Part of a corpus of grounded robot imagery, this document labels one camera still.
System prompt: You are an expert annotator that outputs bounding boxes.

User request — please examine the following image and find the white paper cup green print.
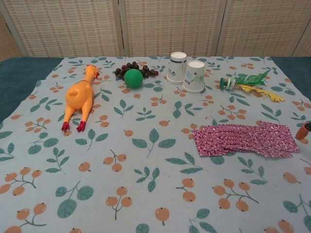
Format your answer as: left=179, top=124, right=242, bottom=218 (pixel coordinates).
left=182, top=60, right=206, bottom=94

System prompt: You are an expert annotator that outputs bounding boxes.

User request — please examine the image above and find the white paper cup blue print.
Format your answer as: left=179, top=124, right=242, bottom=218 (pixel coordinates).
left=166, top=51, right=188, bottom=85

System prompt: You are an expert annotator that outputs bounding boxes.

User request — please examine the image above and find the green ball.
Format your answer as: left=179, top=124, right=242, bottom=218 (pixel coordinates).
left=124, top=68, right=144, bottom=88

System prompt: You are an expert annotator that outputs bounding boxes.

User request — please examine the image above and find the green yellow feather shuttlecock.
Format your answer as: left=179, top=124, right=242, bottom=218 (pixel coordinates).
left=219, top=70, right=286, bottom=103

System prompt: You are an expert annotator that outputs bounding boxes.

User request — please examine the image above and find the floral leaf and fruit tablecloth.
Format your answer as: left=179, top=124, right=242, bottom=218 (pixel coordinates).
left=0, top=56, right=311, bottom=233

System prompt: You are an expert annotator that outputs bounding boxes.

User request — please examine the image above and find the dark purple grape bunch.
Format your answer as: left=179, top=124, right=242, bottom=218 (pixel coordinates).
left=113, top=62, right=159, bottom=81

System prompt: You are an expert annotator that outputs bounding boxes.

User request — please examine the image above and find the yellow rubber chicken toy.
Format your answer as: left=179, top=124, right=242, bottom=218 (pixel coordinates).
left=61, top=64, right=102, bottom=133

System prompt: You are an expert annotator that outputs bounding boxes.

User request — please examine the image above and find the red white patterned cloth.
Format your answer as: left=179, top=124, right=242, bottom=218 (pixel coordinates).
left=252, top=125, right=294, bottom=159

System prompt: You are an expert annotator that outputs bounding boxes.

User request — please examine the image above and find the woven folding screen panel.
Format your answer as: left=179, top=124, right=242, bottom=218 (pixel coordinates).
left=0, top=0, right=123, bottom=62
left=220, top=0, right=311, bottom=58
left=121, top=0, right=225, bottom=58

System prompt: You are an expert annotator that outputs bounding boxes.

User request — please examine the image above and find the teal table cover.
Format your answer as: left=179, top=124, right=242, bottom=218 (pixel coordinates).
left=0, top=56, right=311, bottom=123

